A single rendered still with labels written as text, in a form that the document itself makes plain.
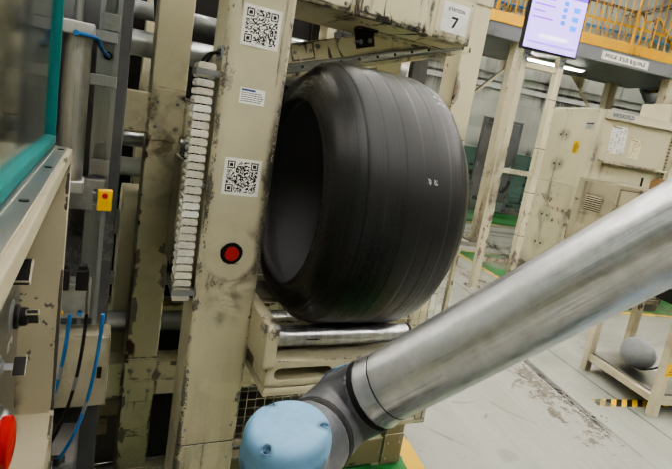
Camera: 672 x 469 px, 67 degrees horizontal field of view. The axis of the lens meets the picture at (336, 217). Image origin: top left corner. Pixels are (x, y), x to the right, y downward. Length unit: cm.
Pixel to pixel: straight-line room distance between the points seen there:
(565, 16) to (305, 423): 506
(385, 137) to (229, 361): 59
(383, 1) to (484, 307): 104
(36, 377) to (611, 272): 71
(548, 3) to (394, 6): 392
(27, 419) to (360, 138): 67
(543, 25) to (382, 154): 441
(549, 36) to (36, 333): 495
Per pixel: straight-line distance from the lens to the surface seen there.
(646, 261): 52
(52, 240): 75
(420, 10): 150
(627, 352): 385
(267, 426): 56
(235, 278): 109
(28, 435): 81
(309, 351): 114
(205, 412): 121
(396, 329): 121
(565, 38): 539
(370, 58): 156
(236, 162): 103
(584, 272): 52
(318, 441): 54
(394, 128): 97
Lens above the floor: 135
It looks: 10 degrees down
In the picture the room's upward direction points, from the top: 10 degrees clockwise
